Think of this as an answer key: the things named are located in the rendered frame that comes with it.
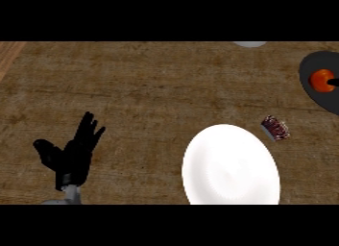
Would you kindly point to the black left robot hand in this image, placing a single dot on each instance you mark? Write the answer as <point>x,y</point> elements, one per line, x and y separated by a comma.
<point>73,157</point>

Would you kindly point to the red tomato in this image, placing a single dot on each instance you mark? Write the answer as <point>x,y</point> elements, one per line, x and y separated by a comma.
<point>320,80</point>

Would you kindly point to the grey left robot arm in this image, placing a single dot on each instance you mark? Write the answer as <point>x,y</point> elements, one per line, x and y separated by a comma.
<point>71,194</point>

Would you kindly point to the dark grey pan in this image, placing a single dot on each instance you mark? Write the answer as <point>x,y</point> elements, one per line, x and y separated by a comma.
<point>326,100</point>

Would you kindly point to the white plate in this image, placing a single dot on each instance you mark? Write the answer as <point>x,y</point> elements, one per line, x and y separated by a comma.
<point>230,166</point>

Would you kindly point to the dark red patterned can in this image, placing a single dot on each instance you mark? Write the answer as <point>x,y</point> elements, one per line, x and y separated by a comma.
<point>276,128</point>

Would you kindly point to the pale grey round object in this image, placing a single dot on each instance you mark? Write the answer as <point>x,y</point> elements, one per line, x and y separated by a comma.
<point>250,44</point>

